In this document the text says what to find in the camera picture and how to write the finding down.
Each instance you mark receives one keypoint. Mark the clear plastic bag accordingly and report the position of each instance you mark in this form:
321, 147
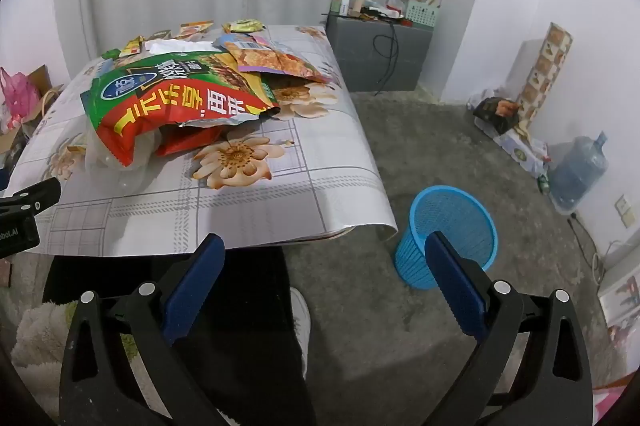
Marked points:
107, 163

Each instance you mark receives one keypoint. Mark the red foil packet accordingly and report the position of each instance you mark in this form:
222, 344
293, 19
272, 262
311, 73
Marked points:
190, 140

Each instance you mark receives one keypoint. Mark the blue plastic wastebasket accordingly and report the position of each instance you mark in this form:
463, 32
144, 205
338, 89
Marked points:
450, 211

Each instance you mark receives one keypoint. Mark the pink plastic bag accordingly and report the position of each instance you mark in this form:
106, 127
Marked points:
17, 98

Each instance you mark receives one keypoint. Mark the fluffy white green rug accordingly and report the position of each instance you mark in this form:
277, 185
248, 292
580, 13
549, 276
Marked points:
35, 336

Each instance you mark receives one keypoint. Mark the yellow green packet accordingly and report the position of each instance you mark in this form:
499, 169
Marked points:
244, 25

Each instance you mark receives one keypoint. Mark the patterned paper roll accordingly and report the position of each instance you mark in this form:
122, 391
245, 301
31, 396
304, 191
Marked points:
545, 75

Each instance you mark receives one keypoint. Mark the small white bottle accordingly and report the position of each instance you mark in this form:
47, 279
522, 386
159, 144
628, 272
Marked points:
345, 5

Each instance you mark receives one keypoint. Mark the small orange packet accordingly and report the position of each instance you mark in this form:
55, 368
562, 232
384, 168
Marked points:
196, 28

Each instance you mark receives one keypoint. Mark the green perforated box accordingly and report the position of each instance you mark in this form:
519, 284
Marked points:
422, 11

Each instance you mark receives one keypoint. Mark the white shoe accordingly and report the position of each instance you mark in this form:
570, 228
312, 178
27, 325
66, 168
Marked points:
301, 326

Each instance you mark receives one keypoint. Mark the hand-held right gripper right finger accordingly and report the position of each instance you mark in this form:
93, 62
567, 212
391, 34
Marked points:
455, 286

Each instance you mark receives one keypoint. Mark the large green red snack bag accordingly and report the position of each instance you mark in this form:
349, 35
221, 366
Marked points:
150, 105

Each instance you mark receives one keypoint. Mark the beige wall socket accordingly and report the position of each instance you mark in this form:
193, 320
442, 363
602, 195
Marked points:
625, 211

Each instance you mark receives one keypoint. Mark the floral tablecloth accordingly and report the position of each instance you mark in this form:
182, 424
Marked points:
250, 206

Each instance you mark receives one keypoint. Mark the small yellow packet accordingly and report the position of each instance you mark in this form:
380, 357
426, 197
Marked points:
132, 45

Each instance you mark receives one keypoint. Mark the person's leg in black pants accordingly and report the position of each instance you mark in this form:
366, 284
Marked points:
240, 356

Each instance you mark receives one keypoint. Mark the black snack bag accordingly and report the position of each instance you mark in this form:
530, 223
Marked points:
497, 113

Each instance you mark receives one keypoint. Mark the green can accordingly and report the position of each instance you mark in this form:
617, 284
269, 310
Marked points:
544, 185

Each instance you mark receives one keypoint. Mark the brown white packet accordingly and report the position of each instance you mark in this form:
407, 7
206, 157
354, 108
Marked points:
157, 34

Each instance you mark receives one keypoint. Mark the white tissue paper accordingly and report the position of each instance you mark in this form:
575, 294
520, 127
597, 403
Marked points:
170, 45

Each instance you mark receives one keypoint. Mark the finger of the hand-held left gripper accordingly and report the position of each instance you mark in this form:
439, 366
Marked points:
35, 198

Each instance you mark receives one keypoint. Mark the blue water jug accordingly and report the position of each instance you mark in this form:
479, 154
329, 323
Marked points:
580, 171

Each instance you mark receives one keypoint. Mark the small green packet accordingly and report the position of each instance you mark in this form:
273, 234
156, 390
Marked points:
112, 53

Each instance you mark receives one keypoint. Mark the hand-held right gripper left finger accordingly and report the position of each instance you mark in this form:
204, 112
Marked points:
195, 286

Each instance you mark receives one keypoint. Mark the cardboard box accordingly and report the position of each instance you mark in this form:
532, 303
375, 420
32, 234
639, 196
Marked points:
42, 80

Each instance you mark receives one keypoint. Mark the white printed carton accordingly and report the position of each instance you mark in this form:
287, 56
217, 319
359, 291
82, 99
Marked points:
622, 301

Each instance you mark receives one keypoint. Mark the grey cabinet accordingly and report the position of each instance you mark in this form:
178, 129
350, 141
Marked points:
380, 55

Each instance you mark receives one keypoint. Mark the orange snack bag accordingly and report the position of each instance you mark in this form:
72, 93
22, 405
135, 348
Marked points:
270, 55

